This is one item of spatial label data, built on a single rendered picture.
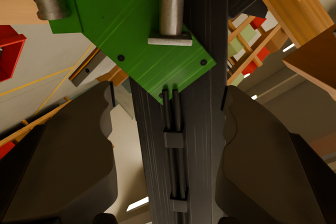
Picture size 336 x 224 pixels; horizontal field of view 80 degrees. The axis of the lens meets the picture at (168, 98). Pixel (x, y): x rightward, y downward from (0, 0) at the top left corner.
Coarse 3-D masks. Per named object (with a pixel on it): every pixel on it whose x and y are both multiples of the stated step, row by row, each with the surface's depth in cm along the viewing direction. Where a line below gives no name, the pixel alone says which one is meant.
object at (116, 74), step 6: (114, 66) 618; (108, 72) 640; (114, 72) 630; (120, 72) 680; (96, 78) 669; (102, 78) 660; (108, 78) 651; (114, 78) 692; (120, 78) 684; (114, 84) 704
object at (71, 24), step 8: (64, 0) 26; (72, 0) 26; (72, 8) 27; (72, 16) 27; (56, 24) 28; (64, 24) 28; (72, 24) 28; (80, 24) 28; (56, 32) 28; (64, 32) 28; (72, 32) 28
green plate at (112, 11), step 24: (96, 0) 26; (120, 0) 26; (144, 0) 26; (96, 24) 28; (120, 24) 28; (144, 24) 28; (120, 48) 30; (144, 48) 30; (168, 48) 29; (192, 48) 29; (144, 72) 32; (168, 72) 31; (192, 72) 31; (168, 96) 34
